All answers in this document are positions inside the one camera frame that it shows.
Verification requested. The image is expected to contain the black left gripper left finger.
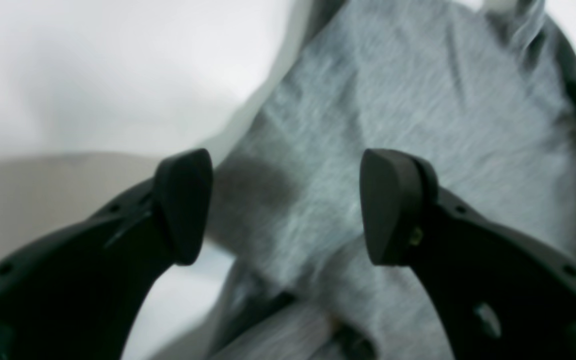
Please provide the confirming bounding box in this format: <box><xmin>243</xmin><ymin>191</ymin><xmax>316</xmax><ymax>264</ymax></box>
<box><xmin>0</xmin><ymin>148</ymin><xmax>213</xmax><ymax>360</ymax></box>

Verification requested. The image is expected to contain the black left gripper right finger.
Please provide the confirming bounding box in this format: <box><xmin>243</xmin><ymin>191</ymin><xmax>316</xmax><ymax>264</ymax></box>
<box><xmin>359</xmin><ymin>149</ymin><xmax>576</xmax><ymax>360</ymax></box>

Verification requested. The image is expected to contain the grey t-shirt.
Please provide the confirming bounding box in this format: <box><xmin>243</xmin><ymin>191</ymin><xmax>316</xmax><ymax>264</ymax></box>
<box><xmin>206</xmin><ymin>0</ymin><xmax>576</xmax><ymax>360</ymax></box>

